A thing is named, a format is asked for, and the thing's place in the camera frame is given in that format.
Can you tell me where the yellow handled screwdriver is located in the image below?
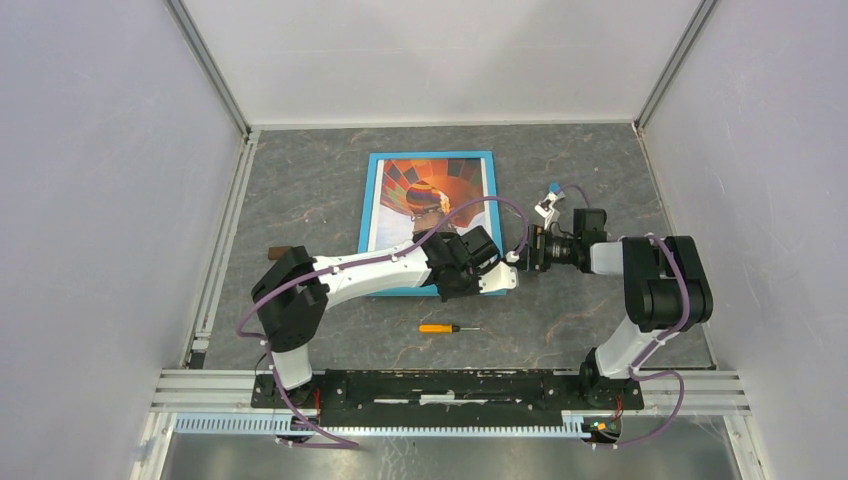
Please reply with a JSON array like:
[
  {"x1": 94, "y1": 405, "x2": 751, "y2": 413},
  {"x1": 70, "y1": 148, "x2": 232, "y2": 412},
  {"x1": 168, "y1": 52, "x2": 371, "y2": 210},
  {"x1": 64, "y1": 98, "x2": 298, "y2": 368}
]
[{"x1": 418, "y1": 324, "x2": 480, "y2": 334}]

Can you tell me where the blue picture frame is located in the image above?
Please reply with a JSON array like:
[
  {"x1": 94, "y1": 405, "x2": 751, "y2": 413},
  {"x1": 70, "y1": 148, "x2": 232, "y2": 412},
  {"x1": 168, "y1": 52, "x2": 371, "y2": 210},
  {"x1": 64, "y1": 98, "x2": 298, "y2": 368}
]
[{"x1": 357, "y1": 151, "x2": 507, "y2": 296}]

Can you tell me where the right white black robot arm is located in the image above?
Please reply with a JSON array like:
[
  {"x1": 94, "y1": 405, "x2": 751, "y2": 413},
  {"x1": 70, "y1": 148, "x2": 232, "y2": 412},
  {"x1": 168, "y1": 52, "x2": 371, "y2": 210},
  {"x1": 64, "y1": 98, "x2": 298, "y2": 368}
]
[{"x1": 518, "y1": 208, "x2": 714, "y2": 408}]

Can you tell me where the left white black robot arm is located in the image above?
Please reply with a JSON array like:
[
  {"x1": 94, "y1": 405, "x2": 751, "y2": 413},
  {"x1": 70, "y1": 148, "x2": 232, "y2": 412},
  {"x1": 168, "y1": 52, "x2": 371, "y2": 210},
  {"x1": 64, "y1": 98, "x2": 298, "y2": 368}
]
[{"x1": 251, "y1": 227, "x2": 518, "y2": 408}]

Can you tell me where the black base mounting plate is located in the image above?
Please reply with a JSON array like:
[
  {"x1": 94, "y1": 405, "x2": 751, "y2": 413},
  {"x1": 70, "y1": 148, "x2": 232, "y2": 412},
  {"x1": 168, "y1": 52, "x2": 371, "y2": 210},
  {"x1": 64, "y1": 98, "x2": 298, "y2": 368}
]
[{"x1": 251, "y1": 369, "x2": 645, "y2": 427}]

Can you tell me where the small brown block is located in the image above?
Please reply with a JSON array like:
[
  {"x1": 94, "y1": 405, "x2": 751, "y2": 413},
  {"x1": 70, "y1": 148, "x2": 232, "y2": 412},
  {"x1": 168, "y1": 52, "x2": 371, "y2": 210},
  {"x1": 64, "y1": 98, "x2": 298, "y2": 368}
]
[{"x1": 267, "y1": 246, "x2": 291, "y2": 261}]

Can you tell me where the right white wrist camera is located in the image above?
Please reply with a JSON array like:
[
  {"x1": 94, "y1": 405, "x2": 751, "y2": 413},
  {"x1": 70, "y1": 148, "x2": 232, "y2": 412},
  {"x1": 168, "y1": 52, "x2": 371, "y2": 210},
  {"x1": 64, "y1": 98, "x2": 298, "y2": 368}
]
[{"x1": 534, "y1": 191, "x2": 562, "y2": 227}]

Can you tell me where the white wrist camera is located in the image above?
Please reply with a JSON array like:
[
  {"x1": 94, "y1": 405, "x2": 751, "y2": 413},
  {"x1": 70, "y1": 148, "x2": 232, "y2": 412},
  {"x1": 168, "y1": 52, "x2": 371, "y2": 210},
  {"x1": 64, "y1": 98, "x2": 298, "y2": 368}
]
[
  {"x1": 534, "y1": 191, "x2": 562, "y2": 227},
  {"x1": 479, "y1": 262, "x2": 519, "y2": 295}
]

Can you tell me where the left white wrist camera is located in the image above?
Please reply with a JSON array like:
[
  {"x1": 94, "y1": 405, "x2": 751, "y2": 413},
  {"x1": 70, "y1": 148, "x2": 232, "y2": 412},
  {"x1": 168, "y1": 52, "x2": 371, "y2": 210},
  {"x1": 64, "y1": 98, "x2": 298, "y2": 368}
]
[{"x1": 479, "y1": 262, "x2": 519, "y2": 295}]

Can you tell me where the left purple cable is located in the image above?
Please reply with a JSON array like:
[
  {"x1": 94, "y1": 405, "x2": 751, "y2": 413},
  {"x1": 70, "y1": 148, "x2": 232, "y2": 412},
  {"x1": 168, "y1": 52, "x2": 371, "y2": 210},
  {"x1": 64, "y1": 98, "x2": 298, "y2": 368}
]
[{"x1": 236, "y1": 195, "x2": 531, "y2": 452}]

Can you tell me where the purple cable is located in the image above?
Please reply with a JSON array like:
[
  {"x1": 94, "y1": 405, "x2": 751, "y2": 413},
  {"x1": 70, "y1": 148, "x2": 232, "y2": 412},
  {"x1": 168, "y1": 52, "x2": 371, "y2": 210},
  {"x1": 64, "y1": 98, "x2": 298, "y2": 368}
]
[
  {"x1": 556, "y1": 183, "x2": 692, "y2": 452},
  {"x1": 236, "y1": 195, "x2": 531, "y2": 452}
]

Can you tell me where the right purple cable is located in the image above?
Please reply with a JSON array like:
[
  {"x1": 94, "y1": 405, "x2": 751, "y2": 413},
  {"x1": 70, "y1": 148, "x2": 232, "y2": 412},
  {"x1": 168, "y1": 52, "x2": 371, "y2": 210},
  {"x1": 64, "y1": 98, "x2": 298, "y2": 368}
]
[{"x1": 556, "y1": 183, "x2": 692, "y2": 452}]

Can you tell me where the light blue cable comb strip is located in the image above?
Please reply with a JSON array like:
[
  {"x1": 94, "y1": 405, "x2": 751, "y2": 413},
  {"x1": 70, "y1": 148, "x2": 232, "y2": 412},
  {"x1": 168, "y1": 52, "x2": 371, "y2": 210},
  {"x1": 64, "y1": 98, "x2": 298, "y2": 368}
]
[{"x1": 174, "y1": 413, "x2": 590, "y2": 439}]

